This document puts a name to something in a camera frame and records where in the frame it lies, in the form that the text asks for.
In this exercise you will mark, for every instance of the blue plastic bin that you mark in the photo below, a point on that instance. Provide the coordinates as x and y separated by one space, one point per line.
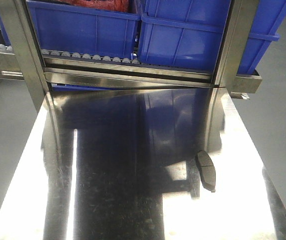
84 30
187 34

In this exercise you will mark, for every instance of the left blue plastic bin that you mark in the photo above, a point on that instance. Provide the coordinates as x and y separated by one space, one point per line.
84 30

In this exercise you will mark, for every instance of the right blue plastic bin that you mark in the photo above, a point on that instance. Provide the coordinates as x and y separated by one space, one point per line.
187 34

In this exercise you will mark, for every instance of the stainless steel rack frame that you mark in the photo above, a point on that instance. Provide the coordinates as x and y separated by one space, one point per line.
39 71

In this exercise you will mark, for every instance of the red contents in bin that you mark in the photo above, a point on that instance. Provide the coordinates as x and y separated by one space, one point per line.
110 5

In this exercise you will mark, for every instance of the grey brake pad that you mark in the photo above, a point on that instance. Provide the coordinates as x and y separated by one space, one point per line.
207 170

